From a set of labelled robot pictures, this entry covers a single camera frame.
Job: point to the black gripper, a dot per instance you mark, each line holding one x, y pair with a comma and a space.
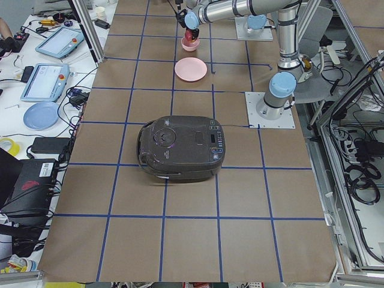
194, 33

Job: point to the red apple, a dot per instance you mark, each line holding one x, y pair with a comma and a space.
189, 36

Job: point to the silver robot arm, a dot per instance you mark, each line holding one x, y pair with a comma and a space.
283, 84

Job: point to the pink bowl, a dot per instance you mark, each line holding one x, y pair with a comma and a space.
190, 46

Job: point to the pink plate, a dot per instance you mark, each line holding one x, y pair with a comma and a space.
190, 69

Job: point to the blue plate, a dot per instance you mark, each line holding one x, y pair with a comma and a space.
41, 116

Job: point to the dark grey rice cooker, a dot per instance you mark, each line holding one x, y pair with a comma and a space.
181, 148

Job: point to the grey office chair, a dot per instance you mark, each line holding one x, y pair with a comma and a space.
315, 87

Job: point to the far teach pendant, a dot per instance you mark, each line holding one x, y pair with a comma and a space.
61, 43

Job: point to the teach pendant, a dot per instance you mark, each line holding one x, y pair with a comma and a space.
46, 83
61, 43

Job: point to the near teach pendant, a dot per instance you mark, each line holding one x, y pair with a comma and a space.
46, 83

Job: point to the black power adapter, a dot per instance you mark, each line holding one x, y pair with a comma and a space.
49, 145

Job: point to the yellow tape roll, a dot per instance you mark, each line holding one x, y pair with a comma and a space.
9, 146

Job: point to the black computer box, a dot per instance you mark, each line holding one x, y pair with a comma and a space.
31, 196

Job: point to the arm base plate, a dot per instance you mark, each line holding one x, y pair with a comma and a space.
260, 115
253, 28

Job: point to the aluminium frame post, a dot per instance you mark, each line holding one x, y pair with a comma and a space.
80, 11

